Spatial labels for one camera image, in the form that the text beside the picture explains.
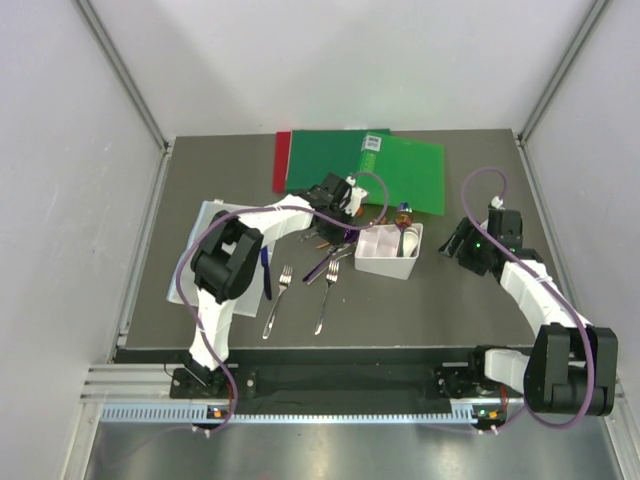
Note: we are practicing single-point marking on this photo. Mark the white divided plastic container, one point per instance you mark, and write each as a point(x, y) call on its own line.
point(377, 252)

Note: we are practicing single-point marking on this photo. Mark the light green plastic folder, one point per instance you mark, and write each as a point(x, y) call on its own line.
point(394, 170)

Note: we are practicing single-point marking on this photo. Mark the grey slotted cable duct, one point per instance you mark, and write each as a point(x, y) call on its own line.
point(205, 415)

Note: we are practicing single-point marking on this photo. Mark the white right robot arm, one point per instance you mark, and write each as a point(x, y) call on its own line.
point(572, 364)

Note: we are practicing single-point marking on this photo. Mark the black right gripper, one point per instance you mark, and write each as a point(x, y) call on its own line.
point(467, 231)

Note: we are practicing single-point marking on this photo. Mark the white ceramic spoon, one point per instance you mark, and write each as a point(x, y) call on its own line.
point(410, 240)

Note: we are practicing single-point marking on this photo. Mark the red folder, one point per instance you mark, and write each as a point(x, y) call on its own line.
point(281, 161)

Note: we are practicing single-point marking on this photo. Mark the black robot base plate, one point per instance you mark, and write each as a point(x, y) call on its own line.
point(330, 385)

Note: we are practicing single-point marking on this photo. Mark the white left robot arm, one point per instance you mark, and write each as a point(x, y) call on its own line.
point(225, 256)

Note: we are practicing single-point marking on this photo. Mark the dark green ring binder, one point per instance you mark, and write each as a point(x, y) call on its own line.
point(316, 153)

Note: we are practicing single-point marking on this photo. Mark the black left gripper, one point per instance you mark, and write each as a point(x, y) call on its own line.
point(333, 238)

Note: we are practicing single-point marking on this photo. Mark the dark blue table knife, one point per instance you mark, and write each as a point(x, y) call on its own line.
point(265, 263)

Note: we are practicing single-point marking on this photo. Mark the silver spoon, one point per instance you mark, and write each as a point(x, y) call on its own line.
point(403, 220)

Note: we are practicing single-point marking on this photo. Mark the black iridescent spoon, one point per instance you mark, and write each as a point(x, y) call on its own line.
point(349, 239)

